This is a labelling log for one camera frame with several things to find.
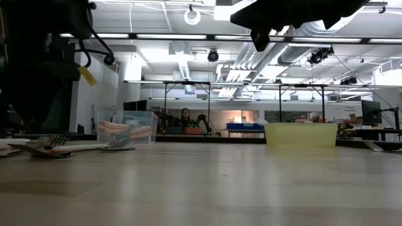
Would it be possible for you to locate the black background station frame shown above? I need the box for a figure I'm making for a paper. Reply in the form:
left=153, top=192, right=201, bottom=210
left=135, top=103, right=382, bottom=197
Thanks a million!
left=163, top=80, right=212, bottom=135
left=278, top=83, right=327, bottom=124

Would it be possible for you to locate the blue storage bin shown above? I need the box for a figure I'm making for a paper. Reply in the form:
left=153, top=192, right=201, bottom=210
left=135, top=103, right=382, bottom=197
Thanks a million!
left=225, top=122, right=268, bottom=131

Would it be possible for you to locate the yellow label tag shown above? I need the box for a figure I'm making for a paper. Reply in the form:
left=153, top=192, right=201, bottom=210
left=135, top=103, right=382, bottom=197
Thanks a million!
left=77, top=65, right=97, bottom=87

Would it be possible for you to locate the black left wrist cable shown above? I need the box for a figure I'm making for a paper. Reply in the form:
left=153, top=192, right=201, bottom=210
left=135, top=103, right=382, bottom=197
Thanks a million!
left=75, top=17, right=116, bottom=68

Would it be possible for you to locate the black overhead light bar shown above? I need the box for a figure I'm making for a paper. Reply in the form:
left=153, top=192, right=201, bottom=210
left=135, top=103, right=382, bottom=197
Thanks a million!
left=59, top=32, right=402, bottom=45

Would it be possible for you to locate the white cable coil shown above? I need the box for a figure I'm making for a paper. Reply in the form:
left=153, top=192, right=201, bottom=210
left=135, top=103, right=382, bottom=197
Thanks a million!
left=183, top=8, right=202, bottom=26

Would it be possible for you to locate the person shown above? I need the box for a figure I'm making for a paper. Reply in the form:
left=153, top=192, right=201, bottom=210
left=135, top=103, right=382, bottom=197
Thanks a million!
left=180, top=107, right=192, bottom=127

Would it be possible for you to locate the clear plastic bin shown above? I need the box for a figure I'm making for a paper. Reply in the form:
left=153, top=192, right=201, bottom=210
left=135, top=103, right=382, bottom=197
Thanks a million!
left=95, top=109, right=159, bottom=145

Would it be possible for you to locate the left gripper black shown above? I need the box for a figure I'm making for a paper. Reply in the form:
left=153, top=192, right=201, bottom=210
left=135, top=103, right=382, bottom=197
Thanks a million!
left=0, top=39, right=82, bottom=132

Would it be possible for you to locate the yellow plastic bin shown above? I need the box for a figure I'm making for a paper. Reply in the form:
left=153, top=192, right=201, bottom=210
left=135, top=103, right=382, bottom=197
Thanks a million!
left=264, top=122, right=339, bottom=148

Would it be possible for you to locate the thin black stand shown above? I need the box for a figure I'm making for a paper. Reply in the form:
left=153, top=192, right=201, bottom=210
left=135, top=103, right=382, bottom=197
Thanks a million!
left=90, top=104, right=97, bottom=136

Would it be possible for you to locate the silver ventilation duct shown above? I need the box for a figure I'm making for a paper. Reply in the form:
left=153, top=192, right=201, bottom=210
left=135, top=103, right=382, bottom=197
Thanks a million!
left=278, top=28, right=346, bottom=65

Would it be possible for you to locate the black background desk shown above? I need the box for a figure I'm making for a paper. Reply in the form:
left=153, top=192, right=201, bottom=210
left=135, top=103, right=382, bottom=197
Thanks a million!
left=344, top=125, right=402, bottom=142

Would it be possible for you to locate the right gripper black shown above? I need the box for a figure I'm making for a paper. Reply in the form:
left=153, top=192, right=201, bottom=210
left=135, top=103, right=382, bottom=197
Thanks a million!
left=231, top=0, right=371, bottom=53

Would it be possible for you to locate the black computer monitor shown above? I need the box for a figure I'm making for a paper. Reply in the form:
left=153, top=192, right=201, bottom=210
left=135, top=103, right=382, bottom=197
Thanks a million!
left=123, top=99, right=148, bottom=113
left=361, top=99, right=383, bottom=126

